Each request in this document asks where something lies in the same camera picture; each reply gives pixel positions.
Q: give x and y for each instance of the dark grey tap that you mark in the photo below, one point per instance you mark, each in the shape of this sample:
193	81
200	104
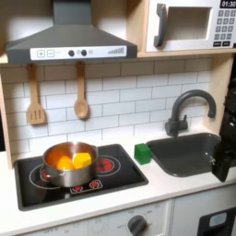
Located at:
176	116

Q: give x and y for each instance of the wooden slotted spatula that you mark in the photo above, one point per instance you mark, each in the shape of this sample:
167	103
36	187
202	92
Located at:
35	113

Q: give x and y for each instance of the orange toy vegetable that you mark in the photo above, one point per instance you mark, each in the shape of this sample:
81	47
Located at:
65	163

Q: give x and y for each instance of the grey range hood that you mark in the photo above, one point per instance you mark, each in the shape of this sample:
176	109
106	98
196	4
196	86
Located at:
70	38

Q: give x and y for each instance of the black toy stove top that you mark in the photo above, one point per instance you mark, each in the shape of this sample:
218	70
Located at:
123	178

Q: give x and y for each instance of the steel pot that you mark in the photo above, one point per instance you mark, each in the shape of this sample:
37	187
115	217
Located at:
72	178

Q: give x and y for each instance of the yellow toy block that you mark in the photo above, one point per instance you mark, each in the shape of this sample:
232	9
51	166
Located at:
82	160

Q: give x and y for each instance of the green toy block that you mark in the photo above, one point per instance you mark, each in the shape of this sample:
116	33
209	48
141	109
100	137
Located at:
142	153

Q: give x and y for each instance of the black cabinet door panel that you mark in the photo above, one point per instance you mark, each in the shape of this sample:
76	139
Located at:
206	229

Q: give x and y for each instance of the wooden spoon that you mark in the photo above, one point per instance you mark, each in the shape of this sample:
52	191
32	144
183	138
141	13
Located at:
81	107

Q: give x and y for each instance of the grey oven knob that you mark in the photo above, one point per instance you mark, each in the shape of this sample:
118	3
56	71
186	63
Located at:
136	226

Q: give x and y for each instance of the white toy microwave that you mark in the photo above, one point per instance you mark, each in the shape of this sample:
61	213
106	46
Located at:
190	43

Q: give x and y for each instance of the dark grey sink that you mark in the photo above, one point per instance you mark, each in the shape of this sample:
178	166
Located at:
184	156

